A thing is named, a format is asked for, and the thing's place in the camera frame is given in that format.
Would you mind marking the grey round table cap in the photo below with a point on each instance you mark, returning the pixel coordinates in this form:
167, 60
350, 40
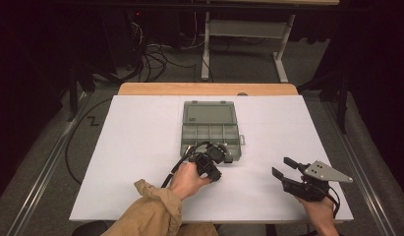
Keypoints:
242, 94

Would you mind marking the black metal stand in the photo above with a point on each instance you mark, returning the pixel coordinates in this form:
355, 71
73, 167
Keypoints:
73, 91
342, 101

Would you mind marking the person's tan trouser leg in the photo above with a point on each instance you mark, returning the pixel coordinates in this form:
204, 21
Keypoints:
198, 230

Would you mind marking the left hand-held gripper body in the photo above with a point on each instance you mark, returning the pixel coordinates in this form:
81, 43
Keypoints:
207, 164

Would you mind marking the person's left hand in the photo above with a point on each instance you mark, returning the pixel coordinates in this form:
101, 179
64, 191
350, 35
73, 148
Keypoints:
186, 180

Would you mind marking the grey transparent compartment box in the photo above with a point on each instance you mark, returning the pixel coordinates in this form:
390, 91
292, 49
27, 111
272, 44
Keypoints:
209, 114

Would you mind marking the white-legged desk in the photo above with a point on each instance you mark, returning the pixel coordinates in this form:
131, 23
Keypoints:
245, 28

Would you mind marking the person's right hand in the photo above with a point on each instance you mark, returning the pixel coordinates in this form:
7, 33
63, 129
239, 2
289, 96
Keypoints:
320, 216

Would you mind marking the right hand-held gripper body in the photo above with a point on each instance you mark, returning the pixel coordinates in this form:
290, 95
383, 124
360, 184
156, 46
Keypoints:
309, 188

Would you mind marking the metal floor rail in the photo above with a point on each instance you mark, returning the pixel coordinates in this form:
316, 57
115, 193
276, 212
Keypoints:
42, 177
360, 170

